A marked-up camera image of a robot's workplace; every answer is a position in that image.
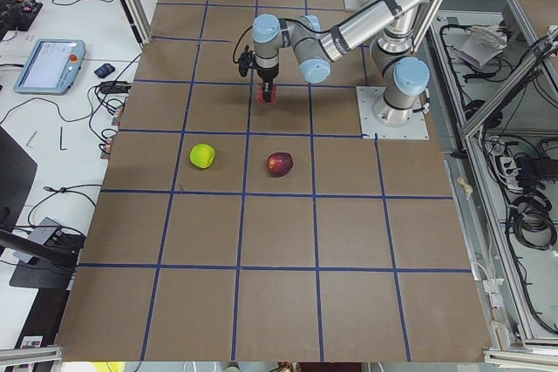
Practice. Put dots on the grey usb hub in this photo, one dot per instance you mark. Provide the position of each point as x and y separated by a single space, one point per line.
47 232

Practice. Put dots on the dark red apple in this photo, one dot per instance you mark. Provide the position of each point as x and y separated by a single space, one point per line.
279 164

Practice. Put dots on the black monitor stand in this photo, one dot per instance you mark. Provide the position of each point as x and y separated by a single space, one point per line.
37 266

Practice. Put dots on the white power strip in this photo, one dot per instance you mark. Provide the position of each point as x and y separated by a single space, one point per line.
504 165

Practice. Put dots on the silver allen key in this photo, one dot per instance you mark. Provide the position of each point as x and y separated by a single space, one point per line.
29 141

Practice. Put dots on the near blue teach pendant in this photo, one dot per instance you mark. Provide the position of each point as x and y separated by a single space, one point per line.
51 68

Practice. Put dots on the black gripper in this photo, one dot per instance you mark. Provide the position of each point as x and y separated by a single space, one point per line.
267 74

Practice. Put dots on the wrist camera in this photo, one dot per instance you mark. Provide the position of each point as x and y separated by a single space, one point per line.
246 61

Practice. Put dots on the dark blue small pouch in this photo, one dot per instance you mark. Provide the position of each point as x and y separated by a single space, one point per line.
104 70

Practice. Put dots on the black allen key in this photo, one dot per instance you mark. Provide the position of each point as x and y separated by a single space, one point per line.
61 139

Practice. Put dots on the black circuit board box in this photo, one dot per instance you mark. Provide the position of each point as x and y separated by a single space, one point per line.
17 15

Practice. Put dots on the light red striped apple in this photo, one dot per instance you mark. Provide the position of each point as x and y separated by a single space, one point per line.
266 96

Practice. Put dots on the green apple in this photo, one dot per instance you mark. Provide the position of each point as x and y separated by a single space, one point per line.
202 155

